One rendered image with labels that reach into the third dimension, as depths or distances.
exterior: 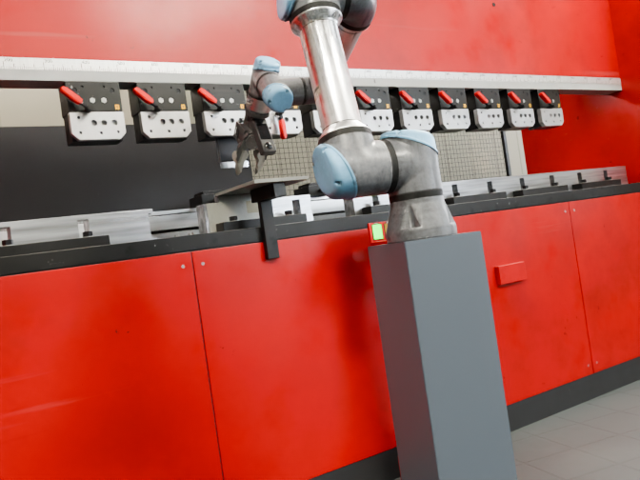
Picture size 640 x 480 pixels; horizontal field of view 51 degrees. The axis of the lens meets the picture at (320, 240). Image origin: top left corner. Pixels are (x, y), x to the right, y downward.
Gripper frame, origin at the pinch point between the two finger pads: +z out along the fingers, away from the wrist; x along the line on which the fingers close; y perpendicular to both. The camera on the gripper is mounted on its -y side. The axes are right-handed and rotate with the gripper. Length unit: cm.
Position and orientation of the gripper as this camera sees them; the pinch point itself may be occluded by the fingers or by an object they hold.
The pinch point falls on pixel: (248, 171)
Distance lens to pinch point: 207.0
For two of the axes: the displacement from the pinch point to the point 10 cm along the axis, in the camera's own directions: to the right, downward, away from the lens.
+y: -5.1, -5.7, 6.5
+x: -8.3, 1.1, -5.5
